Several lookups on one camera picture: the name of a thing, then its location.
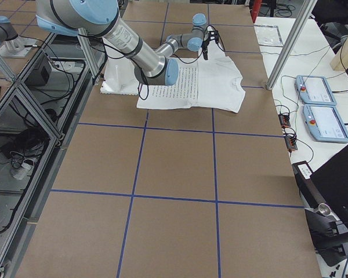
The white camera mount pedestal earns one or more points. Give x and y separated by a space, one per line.
119 78

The white long-sleeve printed shirt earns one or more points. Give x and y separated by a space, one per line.
213 83

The clear plastic document sleeve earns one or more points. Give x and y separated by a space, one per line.
268 35

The black laptop computer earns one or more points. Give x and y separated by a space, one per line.
328 184

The lower blue teach pendant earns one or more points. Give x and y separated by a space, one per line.
325 124

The black orange adapter box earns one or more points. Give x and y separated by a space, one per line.
284 120
290 142

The blue teach pendant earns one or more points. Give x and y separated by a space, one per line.
325 124
314 90

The upper blue teach pendant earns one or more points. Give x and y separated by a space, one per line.
314 90

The aluminium frame post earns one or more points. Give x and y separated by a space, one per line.
292 38

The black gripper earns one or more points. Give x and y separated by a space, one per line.
205 46

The black power supply box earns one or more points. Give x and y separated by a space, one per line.
40 74

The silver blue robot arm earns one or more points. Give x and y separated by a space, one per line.
197 39
101 19

